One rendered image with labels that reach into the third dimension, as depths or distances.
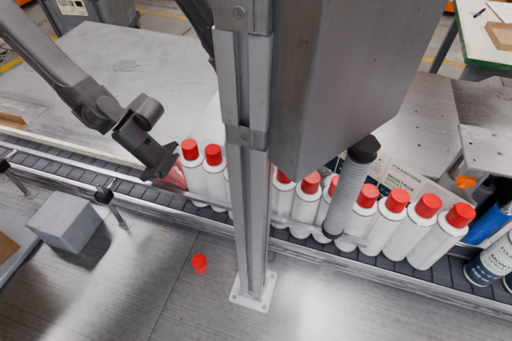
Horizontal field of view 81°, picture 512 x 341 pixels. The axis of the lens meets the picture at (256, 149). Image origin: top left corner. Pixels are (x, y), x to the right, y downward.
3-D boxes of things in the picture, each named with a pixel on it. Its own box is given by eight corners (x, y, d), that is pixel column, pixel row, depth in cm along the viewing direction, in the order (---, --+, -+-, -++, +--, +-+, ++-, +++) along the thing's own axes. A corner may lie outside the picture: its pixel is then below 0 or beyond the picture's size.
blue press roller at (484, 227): (468, 241, 67) (516, 201, 54) (471, 255, 64) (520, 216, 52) (452, 237, 67) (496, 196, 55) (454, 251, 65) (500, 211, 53)
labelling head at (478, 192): (467, 212, 74) (540, 138, 55) (476, 262, 65) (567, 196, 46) (406, 198, 76) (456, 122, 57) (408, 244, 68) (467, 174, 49)
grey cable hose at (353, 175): (343, 224, 50) (382, 135, 35) (340, 243, 48) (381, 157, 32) (321, 218, 51) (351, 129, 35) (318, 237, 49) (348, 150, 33)
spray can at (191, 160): (214, 192, 78) (204, 136, 63) (209, 209, 74) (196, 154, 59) (195, 189, 79) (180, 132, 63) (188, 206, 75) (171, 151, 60)
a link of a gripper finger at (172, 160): (201, 173, 73) (174, 148, 69) (189, 197, 69) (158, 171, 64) (184, 178, 77) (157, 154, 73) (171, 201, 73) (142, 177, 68)
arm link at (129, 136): (103, 136, 63) (115, 129, 60) (122, 115, 67) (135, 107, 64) (128, 157, 66) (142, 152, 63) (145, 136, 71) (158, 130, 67)
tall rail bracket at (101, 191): (139, 205, 81) (119, 167, 69) (123, 229, 76) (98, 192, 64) (129, 202, 82) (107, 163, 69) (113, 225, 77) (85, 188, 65)
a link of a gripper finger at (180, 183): (203, 170, 74) (176, 144, 69) (191, 193, 69) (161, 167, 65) (186, 175, 78) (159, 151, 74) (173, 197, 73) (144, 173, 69)
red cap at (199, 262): (201, 276, 68) (199, 271, 66) (190, 268, 70) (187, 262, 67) (211, 263, 70) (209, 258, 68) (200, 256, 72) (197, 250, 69)
